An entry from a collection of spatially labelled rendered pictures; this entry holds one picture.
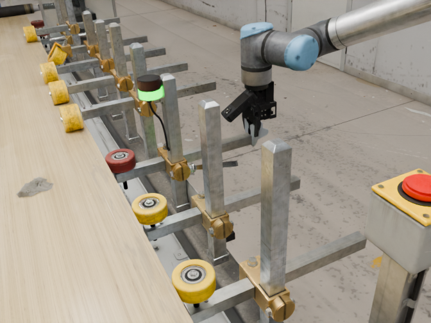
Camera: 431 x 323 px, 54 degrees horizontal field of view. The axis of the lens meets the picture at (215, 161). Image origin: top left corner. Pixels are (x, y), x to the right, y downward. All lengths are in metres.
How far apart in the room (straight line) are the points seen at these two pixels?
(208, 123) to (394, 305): 0.50
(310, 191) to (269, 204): 1.88
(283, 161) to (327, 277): 1.44
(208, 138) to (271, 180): 0.25
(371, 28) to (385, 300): 0.76
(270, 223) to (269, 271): 0.11
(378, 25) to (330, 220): 1.43
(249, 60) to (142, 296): 0.72
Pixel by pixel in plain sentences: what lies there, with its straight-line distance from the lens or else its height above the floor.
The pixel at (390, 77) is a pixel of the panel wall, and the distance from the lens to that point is 4.12.
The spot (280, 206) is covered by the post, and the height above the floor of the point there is 1.04.
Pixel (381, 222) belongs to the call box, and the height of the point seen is 1.19.
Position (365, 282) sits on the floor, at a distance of 2.08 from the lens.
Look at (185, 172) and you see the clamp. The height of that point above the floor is 0.85.
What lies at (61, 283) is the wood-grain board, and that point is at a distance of 0.85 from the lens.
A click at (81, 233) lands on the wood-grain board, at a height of 0.90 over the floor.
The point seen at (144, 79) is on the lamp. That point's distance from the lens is 1.08.
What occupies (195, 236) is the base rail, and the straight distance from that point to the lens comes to 1.18.
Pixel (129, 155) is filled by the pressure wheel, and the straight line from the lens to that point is 1.17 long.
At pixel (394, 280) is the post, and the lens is 0.53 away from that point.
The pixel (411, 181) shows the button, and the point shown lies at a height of 1.23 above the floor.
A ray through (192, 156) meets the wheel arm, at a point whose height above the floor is 0.85.
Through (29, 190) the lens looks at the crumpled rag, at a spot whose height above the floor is 0.91.
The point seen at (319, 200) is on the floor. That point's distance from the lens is 2.51.
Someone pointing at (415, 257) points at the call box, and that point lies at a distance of 0.46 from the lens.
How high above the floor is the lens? 1.48
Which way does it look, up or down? 31 degrees down
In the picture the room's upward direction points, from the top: 3 degrees counter-clockwise
